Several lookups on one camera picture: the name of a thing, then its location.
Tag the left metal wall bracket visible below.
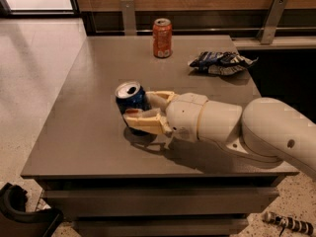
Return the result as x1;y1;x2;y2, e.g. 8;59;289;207
120;0;137;36

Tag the upper grey drawer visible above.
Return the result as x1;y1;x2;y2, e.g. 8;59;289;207
44;188;278;218

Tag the blue pepsi can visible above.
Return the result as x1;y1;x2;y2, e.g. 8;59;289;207
114;80;153;136

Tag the right metal wall bracket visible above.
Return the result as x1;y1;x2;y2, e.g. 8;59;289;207
257;0;288;45

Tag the metal wall bracket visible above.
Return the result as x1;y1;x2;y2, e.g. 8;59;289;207
120;0;137;36
257;0;288;45

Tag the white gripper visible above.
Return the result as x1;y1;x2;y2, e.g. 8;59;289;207
122;91;208;142

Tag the black white striped cable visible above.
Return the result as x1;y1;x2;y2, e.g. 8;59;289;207
262;210;316;237

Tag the crumpled blue chip bag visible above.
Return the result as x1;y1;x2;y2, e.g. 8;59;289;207
189;51;258;76

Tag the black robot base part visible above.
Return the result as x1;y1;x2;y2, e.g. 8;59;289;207
0;183;63;237

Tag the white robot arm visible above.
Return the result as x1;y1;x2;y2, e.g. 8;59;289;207
123;91;316;179

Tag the grey drawer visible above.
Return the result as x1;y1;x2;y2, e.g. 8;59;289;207
73;218;248;237
44;188;278;218

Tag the orange soda can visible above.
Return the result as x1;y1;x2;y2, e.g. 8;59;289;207
153;18;172;58

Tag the lower grey drawer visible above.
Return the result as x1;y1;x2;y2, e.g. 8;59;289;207
73;218;248;237

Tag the grey wall ledge shelf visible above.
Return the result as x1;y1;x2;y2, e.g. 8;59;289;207
233;37;316;50

